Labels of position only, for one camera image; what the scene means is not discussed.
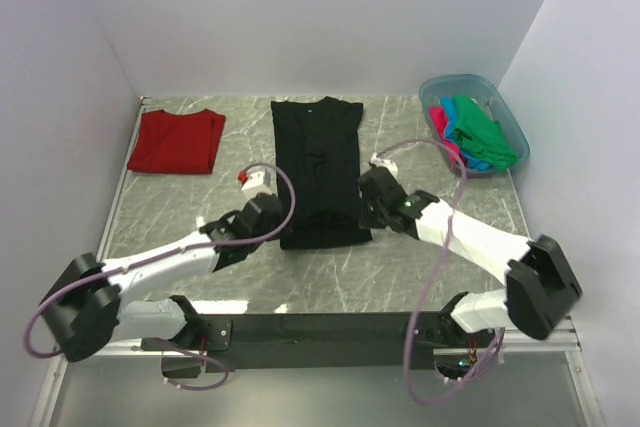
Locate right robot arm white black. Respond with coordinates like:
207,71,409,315
358,167,583,346

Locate aluminium rail front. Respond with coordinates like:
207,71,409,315
94,316,581,357

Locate black t shirt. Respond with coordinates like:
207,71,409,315
271,97,372,250

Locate clear blue plastic bin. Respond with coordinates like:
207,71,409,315
419,74,530,171

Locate green t shirt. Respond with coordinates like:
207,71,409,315
452,94,519,171

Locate blue t shirt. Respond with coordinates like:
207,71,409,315
439,96,494,172

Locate aluminium rail left edge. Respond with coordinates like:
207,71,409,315
96,96,151,260

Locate pink t shirt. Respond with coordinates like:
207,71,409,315
429,105,467,166

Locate folded red t shirt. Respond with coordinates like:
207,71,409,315
127,109,226,175

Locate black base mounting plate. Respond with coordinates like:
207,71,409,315
140,312,501,373

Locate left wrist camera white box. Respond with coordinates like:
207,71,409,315
238,169,272,200

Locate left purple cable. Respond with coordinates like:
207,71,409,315
23,161,299,392

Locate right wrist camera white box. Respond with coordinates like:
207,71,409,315
369,152,399,178

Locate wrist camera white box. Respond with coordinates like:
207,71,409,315
369,152,399,178
238,169,272,200

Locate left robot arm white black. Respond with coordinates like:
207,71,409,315
39,194,293,362

